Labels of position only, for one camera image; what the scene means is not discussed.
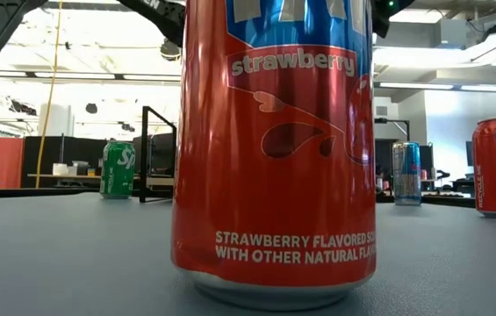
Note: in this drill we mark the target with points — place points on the wooden desk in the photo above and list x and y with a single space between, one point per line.
45 176

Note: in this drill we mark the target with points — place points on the ceiling light strip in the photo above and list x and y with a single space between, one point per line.
493 88
414 86

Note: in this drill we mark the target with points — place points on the black partition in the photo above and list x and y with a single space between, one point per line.
41 153

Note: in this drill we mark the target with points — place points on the white box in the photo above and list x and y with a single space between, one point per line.
59 169

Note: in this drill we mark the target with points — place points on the blue-grey table mat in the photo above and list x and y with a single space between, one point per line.
76 254

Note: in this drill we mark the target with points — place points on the blue silver Red Bull can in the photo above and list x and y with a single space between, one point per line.
405 175

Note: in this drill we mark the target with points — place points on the green Sprite can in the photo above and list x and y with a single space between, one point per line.
116 175

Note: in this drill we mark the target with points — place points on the wooden shelf black metal legs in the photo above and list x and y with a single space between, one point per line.
144 153

